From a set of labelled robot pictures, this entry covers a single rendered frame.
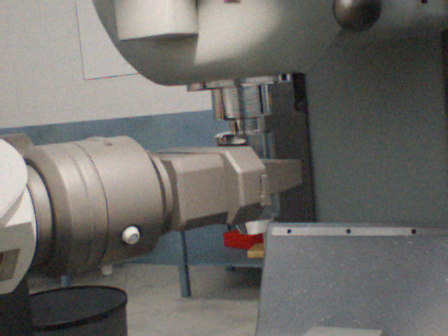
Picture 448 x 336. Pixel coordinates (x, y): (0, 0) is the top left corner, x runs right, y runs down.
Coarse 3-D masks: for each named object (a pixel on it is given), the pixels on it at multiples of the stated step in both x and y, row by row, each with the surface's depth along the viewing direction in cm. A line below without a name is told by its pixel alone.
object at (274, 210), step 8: (256, 144) 55; (264, 144) 56; (272, 144) 56; (256, 152) 55; (264, 152) 56; (272, 152) 56; (272, 200) 56; (264, 208) 56; (272, 208) 56; (280, 208) 58; (264, 216) 56; (272, 216) 56
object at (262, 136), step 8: (216, 136) 57; (224, 136) 56; (232, 136) 55; (240, 136) 55; (248, 136) 55; (256, 136) 55; (264, 136) 56; (272, 136) 57; (216, 144) 57; (224, 144) 56; (232, 144) 55; (240, 144) 55; (248, 144) 55
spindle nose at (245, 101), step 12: (264, 84) 56; (216, 96) 56; (228, 96) 55; (240, 96) 55; (252, 96) 55; (264, 96) 56; (216, 108) 56; (228, 108) 55; (240, 108) 55; (252, 108) 55; (264, 108) 56
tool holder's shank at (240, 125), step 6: (228, 120) 56; (234, 120) 56; (240, 120) 56; (246, 120) 56; (252, 120) 56; (234, 126) 56; (240, 126) 56; (246, 126) 56; (252, 126) 56; (234, 132) 57; (240, 132) 56
